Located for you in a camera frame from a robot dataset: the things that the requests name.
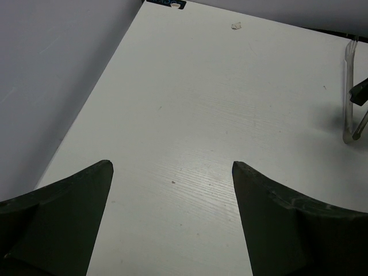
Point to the metal tongs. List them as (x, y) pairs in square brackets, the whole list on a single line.
[(349, 133)]

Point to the small white scrap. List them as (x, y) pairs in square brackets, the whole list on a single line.
[(236, 26)]

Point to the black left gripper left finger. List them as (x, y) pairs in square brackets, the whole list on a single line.
[(52, 230)]

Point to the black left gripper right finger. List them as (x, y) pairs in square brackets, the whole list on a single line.
[(289, 233)]

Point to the left blue corner label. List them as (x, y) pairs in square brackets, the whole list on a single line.
[(178, 4)]

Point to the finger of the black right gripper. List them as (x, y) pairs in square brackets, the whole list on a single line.
[(359, 93)]

